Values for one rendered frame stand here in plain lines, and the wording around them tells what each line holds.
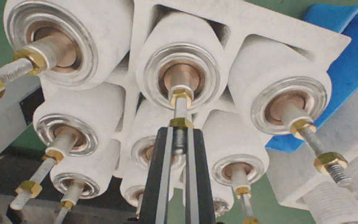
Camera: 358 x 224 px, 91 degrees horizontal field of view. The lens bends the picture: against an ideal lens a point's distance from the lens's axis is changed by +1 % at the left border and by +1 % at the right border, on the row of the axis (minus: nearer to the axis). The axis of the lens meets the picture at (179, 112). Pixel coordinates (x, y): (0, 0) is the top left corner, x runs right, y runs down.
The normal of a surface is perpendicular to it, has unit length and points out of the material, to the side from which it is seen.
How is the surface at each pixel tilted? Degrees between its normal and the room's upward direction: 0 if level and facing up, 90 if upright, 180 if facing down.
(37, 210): 0
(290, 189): 90
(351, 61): 88
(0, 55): 0
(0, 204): 46
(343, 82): 88
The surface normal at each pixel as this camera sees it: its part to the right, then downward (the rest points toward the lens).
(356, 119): -0.96, -0.24
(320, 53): -0.04, 0.60
